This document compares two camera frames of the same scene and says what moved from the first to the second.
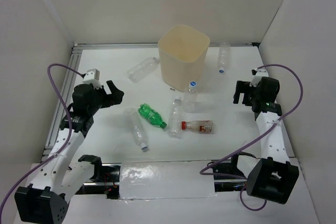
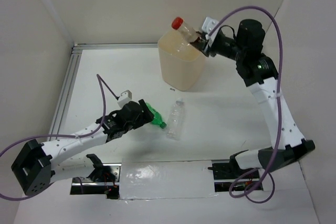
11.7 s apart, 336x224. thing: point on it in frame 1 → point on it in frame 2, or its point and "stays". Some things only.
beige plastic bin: (182, 51) stays
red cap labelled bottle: (200, 126) → (186, 31)
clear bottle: (175, 119) stays
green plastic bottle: (153, 116) stays
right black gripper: (241, 87) → (204, 48)
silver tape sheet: (171, 179) stays
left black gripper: (116, 96) → (148, 115)
